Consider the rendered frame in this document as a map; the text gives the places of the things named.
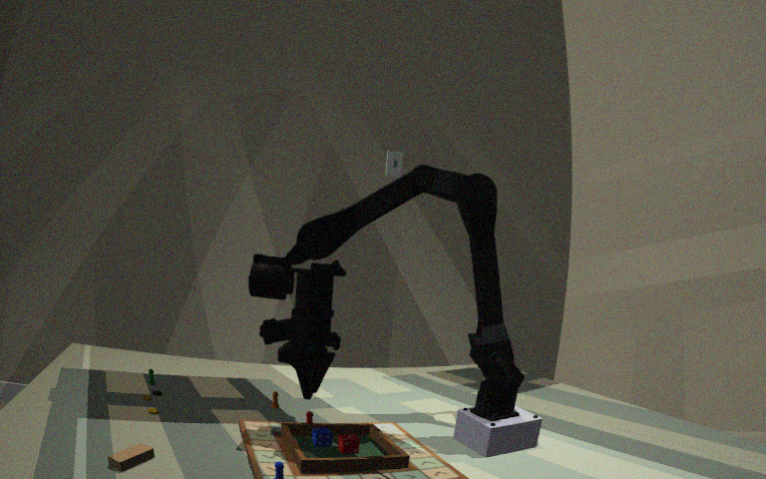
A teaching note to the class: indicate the brown wooden board border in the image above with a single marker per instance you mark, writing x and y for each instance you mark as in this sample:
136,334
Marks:
295,470

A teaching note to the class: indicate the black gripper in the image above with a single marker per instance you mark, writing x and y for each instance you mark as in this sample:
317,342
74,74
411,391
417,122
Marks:
308,355

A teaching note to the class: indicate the blue pawn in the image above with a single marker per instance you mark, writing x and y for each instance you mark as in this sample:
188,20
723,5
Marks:
279,470

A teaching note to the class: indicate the red die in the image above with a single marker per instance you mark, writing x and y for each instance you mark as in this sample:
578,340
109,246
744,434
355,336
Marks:
348,444

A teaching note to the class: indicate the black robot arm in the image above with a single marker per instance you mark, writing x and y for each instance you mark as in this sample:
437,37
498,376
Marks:
476,199

